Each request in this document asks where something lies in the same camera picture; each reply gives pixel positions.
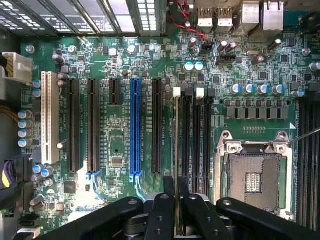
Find metal CPU socket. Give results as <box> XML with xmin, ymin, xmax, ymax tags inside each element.
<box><xmin>214</xmin><ymin>129</ymin><xmax>295</xmax><ymax>218</ymax></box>

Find large metal rear port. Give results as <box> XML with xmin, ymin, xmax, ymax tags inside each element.
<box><xmin>234</xmin><ymin>1</ymin><xmax>261</xmax><ymax>32</ymax></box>

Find black open PC case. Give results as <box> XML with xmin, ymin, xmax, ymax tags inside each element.
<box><xmin>0</xmin><ymin>0</ymin><xmax>166</xmax><ymax>38</ymax></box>

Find RAM memory stick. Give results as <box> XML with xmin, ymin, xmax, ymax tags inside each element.
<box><xmin>172</xmin><ymin>86</ymin><xmax>182</xmax><ymax>179</ymax></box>

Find metal USB port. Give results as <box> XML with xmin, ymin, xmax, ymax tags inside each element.
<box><xmin>196</xmin><ymin>6</ymin><xmax>214</xmax><ymax>28</ymax></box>
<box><xmin>216</xmin><ymin>6</ymin><xmax>234</xmax><ymax>28</ymax></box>

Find thin metal locking lever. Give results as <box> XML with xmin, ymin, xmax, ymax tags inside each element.
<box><xmin>287</xmin><ymin>127</ymin><xmax>320</xmax><ymax>149</ymax></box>

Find green motherboard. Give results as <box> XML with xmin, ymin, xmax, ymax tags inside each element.
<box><xmin>19</xmin><ymin>0</ymin><xmax>320</xmax><ymax>236</ymax></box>

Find yellow wire bundle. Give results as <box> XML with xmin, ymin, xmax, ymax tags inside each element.
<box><xmin>0</xmin><ymin>104</ymin><xmax>20</xmax><ymax>124</ymax></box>

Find white power connector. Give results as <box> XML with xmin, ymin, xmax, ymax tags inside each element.
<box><xmin>1</xmin><ymin>51</ymin><xmax>34</xmax><ymax>86</ymax></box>

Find purple and yellow wires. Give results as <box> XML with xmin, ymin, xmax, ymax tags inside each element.
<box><xmin>0</xmin><ymin>159</ymin><xmax>16</xmax><ymax>191</ymax></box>

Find RAM slot black latches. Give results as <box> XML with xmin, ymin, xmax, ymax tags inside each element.
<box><xmin>314</xmin><ymin>97</ymin><xmax>320</xmax><ymax>232</ymax></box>
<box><xmin>182</xmin><ymin>83</ymin><xmax>193</xmax><ymax>180</ymax></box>
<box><xmin>297</xmin><ymin>97</ymin><xmax>307</xmax><ymax>227</ymax></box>
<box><xmin>204</xmin><ymin>87</ymin><xmax>216</xmax><ymax>199</ymax></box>

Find long black expansion slot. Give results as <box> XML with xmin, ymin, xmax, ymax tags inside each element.
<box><xmin>151</xmin><ymin>77</ymin><xmax>164</xmax><ymax>175</ymax></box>
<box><xmin>86</xmin><ymin>77</ymin><xmax>101</xmax><ymax>174</ymax></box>
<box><xmin>65</xmin><ymin>77</ymin><xmax>81</xmax><ymax>174</ymax></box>

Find RAM slot white latches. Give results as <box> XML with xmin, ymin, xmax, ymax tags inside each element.
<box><xmin>306</xmin><ymin>97</ymin><xmax>315</xmax><ymax>230</ymax></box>
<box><xmin>194</xmin><ymin>84</ymin><xmax>206</xmax><ymax>196</ymax></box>

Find red and black wire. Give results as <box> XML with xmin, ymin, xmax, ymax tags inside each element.
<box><xmin>166</xmin><ymin>0</ymin><xmax>214</xmax><ymax>49</ymax></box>

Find blue-topped silver capacitor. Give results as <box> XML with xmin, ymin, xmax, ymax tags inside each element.
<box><xmin>256</xmin><ymin>83</ymin><xmax>270</xmax><ymax>96</ymax></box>
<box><xmin>271</xmin><ymin>83</ymin><xmax>285</xmax><ymax>96</ymax></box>
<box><xmin>183</xmin><ymin>61</ymin><xmax>195</xmax><ymax>74</ymax></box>
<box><xmin>193</xmin><ymin>61</ymin><xmax>206</xmax><ymax>74</ymax></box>
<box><xmin>230</xmin><ymin>83</ymin><xmax>243</xmax><ymax>96</ymax></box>
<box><xmin>242</xmin><ymin>83</ymin><xmax>256</xmax><ymax>96</ymax></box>

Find metal ethernet port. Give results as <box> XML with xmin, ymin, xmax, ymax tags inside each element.
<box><xmin>262</xmin><ymin>0</ymin><xmax>285</xmax><ymax>31</ymax></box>

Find short black expansion slot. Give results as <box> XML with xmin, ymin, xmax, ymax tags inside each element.
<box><xmin>108</xmin><ymin>77</ymin><xmax>122</xmax><ymax>106</ymax></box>

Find white expansion slot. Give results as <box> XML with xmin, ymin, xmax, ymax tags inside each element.
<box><xmin>40</xmin><ymin>70</ymin><xmax>61</xmax><ymax>166</ymax></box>

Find blue expansion slot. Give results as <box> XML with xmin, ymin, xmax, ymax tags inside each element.
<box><xmin>129</xmin><ymin>76</ymin><xmax>143</xmax><ymax>176</ymax></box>

